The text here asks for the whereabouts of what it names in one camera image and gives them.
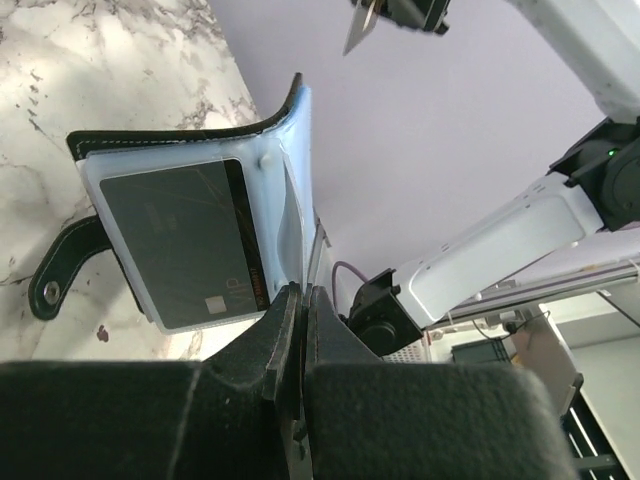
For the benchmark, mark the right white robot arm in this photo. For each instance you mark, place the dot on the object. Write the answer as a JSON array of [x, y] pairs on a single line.
[[592, 188]]

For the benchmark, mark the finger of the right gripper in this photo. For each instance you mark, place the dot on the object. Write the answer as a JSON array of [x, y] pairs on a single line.
[[428, 16]]

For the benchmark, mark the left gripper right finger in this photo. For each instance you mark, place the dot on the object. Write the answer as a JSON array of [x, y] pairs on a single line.
[[372, 419]]

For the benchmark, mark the black VIP card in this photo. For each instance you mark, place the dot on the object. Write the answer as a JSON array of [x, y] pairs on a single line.
[[191, 236], [365, 15]]

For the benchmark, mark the black leather card holder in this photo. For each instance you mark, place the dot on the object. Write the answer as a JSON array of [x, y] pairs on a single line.
[[275, 155]]

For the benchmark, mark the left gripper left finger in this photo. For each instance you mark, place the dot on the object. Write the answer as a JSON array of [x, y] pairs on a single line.
[[228, 417]]

